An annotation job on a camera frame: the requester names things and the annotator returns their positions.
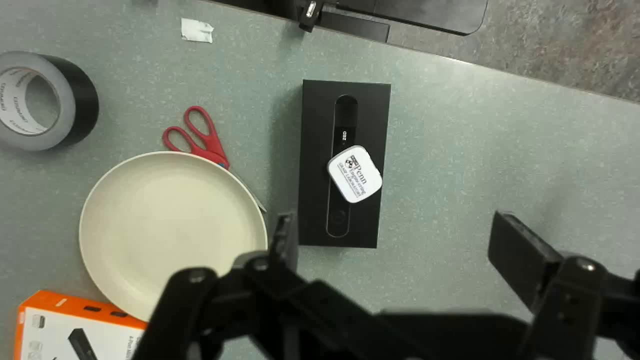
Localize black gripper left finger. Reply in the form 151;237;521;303
133;210;417;360

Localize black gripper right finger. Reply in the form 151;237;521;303
487;210;640;360

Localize black tape roll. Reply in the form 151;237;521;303
0;50;102;154

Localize cream round plate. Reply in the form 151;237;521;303
79;150;270;324

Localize white tape scrap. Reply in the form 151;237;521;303
180;15;217;46

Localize orange product box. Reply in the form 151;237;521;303
14;287;148;360

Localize small white square case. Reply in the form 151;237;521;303
326;141;384;205

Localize red handled scissors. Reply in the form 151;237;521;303
161;103;235;170

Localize black stereo camera box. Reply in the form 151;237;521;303
296;77;395;250

